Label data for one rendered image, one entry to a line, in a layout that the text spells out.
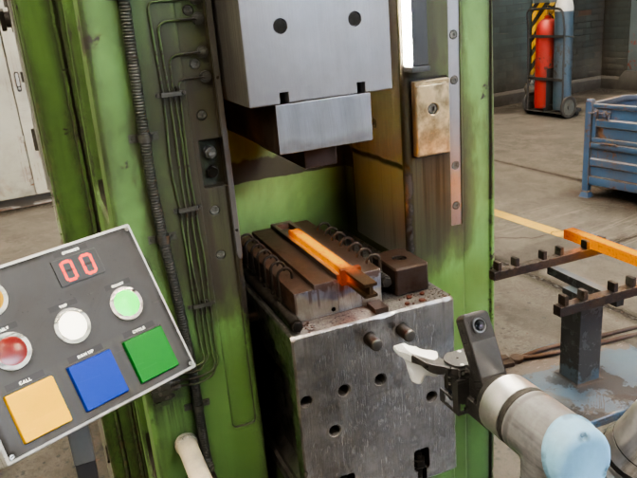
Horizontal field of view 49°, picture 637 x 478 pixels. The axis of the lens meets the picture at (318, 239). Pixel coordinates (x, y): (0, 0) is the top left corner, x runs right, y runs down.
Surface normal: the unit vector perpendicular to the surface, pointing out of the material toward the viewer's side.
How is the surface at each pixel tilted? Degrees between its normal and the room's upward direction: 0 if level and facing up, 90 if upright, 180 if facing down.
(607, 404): 0
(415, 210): 90
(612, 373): 0
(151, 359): 60
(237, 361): 90
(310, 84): 90
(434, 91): 90
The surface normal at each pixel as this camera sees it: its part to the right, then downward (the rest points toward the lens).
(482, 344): 0.29, -0.22
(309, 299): 0.39, 0.27
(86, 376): 0.60, -0.33
